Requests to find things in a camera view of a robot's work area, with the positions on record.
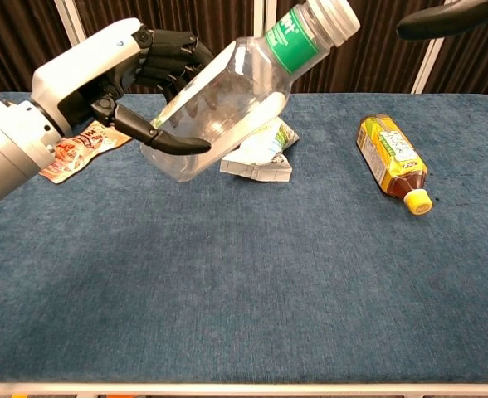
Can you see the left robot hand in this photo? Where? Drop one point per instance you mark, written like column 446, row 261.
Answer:
column 86, row 62

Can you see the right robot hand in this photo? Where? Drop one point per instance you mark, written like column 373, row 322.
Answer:
column 443, row 18

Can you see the transparent plastic bottle green label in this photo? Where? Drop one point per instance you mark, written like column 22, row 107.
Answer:
column 235, row 95

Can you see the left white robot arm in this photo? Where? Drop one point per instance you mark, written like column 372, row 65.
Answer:
column 7, row 149

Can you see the amber tea bottle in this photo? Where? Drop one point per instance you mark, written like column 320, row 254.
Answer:
column 389, row 153

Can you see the dark brown curtain panel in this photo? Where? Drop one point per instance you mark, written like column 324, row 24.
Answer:
column 11, row 41
column 186, row 16
column 476, row 62
column 372, row 58

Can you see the orange spout pouch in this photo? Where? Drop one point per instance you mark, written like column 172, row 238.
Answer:
column 74, row 153

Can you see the white green snack bag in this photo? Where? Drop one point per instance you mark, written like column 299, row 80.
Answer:
column 264, row 159

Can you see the blue table mat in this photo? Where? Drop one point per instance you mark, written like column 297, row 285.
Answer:
column 244, row 269

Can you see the white partition frame post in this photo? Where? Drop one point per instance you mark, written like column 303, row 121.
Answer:
column 264, row 10
column 426, row 66
column 71, row 20

